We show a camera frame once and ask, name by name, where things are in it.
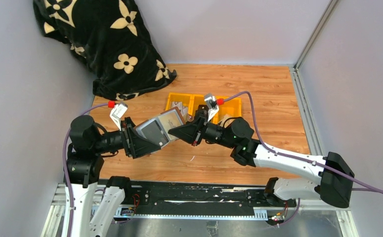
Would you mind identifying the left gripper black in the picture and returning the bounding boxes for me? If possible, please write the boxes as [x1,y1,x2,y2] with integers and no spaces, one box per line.
[93,116,161,157]

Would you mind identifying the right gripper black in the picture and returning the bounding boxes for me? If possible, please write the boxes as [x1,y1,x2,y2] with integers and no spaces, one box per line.
[169,110,236,150]

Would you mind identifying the brown leather card holder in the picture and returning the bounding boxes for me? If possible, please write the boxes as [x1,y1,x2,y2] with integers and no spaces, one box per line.
[134,108,184,148]

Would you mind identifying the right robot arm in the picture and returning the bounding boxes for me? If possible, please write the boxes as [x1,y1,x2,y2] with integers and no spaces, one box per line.
[169,110,354,208]

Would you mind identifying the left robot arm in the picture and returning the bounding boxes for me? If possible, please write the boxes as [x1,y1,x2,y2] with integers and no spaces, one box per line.
[62,115,161,237]

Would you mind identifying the beige cards pile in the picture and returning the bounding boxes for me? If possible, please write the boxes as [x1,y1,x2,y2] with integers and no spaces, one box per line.
[217,114,233,127]

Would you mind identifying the yellow bin left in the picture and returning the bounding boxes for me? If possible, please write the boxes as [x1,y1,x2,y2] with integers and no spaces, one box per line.
[165,92,194,121]

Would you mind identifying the yellow bin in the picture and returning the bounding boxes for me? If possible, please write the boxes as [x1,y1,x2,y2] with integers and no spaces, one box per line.
[189,94,210,116]
[212,97,242,123]
[165,92,194,121]

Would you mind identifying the yellow bin middle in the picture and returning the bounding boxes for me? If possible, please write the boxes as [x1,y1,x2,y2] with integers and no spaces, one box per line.
[189,94,210,116]

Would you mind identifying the yellow bin right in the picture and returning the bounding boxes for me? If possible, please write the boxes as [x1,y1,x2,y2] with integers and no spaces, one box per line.
[212,97,242,123]

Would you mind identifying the black floral blanket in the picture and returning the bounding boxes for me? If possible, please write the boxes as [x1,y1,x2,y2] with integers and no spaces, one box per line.
[33,0,177,101]

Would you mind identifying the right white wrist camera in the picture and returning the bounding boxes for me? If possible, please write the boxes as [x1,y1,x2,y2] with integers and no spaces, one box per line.
[204,93,219,122]

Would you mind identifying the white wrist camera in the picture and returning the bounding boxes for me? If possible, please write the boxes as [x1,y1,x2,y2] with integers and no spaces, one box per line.
[204,93,219,122]
[108,101,128,131]

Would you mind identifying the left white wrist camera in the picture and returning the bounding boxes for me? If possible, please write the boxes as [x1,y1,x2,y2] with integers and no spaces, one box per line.
[108,101,128,131]

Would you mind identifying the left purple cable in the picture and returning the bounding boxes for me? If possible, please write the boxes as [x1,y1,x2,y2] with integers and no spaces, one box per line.
[62,101,117,237]

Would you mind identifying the purple cable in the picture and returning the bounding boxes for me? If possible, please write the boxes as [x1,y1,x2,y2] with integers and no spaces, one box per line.
[62,101,117,237]
[216,91,383,198]

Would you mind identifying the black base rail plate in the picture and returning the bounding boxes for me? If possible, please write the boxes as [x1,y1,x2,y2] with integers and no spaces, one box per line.
[121,181,297,219]

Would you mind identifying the aluminium frame post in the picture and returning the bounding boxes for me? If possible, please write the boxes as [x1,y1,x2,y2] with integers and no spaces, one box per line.
[294,0,340,71]

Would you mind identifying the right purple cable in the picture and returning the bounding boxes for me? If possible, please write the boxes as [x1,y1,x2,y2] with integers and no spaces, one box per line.
[216,91,383,198]

